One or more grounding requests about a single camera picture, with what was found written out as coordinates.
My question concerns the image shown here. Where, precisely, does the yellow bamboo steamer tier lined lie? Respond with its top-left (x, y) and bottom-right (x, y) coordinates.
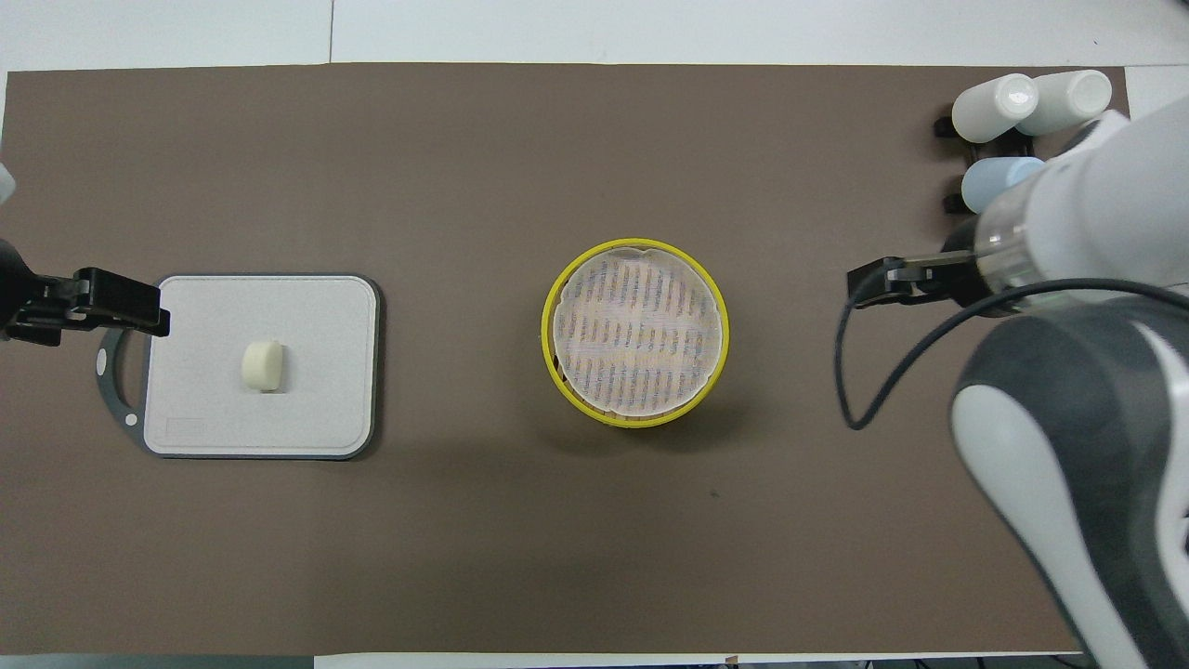
top-left (542, 238), bottom-right (731, 424)

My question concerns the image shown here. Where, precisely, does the white steamer liner cloth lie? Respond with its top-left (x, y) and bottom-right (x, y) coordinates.
top-left (551, 247), bottom-right (725, 415)

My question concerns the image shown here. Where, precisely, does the light blue cup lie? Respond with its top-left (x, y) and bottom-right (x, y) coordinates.
top-left (960, 156), bottom-right (1047, 214)

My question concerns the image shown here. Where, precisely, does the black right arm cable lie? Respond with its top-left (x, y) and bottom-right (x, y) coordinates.
top-left (833, 265), bottom-right (1189, 431)

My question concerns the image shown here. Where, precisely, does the black cup rack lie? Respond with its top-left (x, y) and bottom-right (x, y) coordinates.
top-left (933, 110), bottom-right (1062, 216)

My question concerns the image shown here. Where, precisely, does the white steamed bun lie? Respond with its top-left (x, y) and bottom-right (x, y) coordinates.
top-left (241, 340), bottom-right (288, 392)

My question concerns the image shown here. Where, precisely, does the brown table mat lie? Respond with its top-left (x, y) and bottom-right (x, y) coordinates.
top-left (0, 62), bottom-right (1130, 656)

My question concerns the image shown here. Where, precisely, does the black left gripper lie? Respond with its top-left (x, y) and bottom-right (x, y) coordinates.
top-left (0, 237), bottom-right (173, 348)

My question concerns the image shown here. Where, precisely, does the yellow bamboo steamer basket slatted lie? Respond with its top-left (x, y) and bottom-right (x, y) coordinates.
top-left (568, 401), bottom-right (714, 430)

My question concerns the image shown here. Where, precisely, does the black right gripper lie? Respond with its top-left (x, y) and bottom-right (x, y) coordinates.
top-left (846, 223), bottom-right (991, 308)

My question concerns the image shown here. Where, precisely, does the white cutting board grey rim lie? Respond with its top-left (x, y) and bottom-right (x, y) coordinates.
top-left (95, 272), bottom-right (383, 461)

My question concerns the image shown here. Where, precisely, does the white cup blue rim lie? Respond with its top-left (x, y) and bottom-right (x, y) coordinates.
top-left (1016, 70), bottom-right (1114, 137)

